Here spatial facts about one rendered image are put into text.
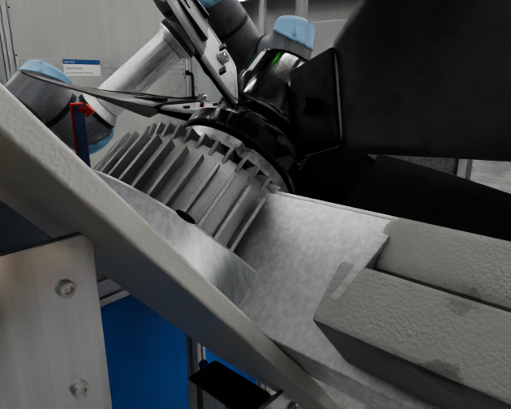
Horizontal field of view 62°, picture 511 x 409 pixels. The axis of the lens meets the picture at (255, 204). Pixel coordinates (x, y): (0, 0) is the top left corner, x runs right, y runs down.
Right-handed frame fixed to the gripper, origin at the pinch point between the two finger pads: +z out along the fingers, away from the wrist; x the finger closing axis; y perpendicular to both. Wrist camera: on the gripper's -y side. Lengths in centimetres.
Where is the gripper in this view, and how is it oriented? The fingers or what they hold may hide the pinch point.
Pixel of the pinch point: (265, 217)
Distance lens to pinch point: 79.2
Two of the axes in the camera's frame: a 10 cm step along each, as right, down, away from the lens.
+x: 7.5, 1.8, -6.3
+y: -6.3, -0.8, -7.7
